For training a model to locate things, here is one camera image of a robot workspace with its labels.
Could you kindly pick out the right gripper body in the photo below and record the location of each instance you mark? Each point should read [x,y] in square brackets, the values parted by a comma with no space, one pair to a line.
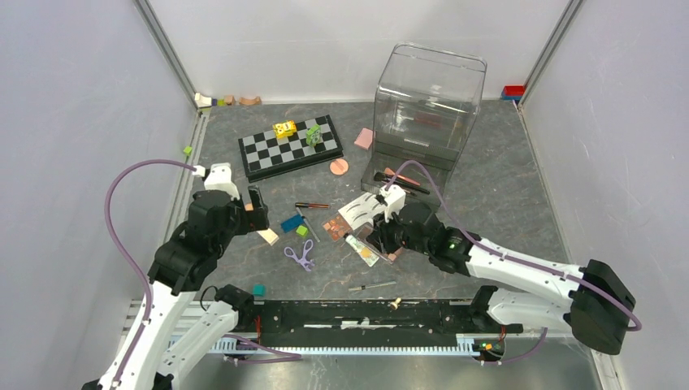
[391,235]

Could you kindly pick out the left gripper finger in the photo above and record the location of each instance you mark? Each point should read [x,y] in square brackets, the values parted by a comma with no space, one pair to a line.
[260,219]
[255,197]

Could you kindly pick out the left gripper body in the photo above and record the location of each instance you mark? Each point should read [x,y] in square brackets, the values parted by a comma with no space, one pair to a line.
[246,218]

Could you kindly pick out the cream wooden block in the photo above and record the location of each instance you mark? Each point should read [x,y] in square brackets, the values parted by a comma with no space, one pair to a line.
[269,236]

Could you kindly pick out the blue block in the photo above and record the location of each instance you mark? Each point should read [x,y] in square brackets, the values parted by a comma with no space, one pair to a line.
[292,223]

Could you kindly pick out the grey pencil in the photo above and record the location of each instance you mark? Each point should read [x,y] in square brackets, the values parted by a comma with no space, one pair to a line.
[308,225]

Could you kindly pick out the small clear eyeshadow palette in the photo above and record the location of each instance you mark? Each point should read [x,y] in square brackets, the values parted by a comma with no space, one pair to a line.
[337,227]

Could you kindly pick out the pink pencil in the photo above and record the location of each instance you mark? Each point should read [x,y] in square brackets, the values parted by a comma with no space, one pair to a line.
[389,172]

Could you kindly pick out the peach powder puff brush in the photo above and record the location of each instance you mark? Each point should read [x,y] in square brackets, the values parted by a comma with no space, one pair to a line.
[339,167]

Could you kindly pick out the clear acrylic makeup organizer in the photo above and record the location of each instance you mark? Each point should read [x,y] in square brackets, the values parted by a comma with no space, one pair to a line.
[426,104]

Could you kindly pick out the black makeup brush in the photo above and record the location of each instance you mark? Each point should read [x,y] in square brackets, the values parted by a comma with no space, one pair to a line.
[381,177]

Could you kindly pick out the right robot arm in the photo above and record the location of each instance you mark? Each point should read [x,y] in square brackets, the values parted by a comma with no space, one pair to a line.
[591,301]

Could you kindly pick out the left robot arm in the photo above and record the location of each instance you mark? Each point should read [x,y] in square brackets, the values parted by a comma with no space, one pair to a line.
[181,265]

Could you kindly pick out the white cream tube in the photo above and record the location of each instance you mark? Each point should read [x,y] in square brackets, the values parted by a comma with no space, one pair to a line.
[368,256]

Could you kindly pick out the white eyebrow stencil card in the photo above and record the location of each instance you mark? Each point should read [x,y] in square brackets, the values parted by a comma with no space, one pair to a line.
[361,210]

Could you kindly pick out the brown lip pencil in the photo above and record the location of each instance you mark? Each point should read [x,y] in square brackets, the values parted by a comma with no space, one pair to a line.
[311,205]

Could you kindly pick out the black white chessboard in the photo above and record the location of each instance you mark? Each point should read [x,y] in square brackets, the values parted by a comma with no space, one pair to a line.
[264,155]

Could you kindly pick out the white chess pawn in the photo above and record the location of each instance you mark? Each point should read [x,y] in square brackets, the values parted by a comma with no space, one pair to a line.
[395,304]

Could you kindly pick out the teal cube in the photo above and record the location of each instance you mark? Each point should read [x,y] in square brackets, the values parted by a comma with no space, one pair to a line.
[259,291]

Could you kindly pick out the yellow toy block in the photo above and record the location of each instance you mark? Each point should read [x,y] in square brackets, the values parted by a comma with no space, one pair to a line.
[284,129]

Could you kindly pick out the green toy block on chessboard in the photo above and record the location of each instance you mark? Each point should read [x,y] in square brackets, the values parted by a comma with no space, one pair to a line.
[313,135]

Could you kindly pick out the pink sponge pad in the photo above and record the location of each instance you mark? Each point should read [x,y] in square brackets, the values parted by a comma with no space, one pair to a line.
[364,139]

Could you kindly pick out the wooden blocks in corner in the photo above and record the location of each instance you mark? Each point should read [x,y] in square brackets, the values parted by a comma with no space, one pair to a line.
[203,102]

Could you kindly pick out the red blue bricks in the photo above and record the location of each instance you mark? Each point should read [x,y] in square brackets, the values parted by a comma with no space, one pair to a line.
[513,92]

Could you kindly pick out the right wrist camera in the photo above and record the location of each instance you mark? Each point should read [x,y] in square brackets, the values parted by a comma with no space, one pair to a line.
[392,199]

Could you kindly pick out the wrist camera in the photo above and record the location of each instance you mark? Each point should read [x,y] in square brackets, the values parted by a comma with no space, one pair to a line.
[218,177]
[392,199]

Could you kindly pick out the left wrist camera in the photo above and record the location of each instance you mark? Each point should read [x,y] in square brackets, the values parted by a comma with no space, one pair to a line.
[218,177]

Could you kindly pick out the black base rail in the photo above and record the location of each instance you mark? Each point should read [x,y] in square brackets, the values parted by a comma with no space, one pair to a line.
[370,323]

